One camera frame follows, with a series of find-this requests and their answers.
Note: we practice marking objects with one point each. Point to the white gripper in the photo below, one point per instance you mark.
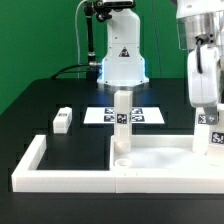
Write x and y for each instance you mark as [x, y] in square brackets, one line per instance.
[204, 80]

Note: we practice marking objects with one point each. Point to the white desk top tray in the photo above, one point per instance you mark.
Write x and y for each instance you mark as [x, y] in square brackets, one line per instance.
[164, 164]

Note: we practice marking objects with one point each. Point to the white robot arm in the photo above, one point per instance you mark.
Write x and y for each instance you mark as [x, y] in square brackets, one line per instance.
[200, 31]

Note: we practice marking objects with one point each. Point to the marker base plate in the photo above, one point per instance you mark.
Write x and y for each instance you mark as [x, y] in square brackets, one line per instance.
[140, 115]

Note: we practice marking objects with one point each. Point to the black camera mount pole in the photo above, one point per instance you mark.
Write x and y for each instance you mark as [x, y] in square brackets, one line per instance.
[92, 73]

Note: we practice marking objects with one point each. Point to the white U-shaped frame fence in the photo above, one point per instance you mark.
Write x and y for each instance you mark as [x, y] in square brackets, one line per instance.
[27, 177]

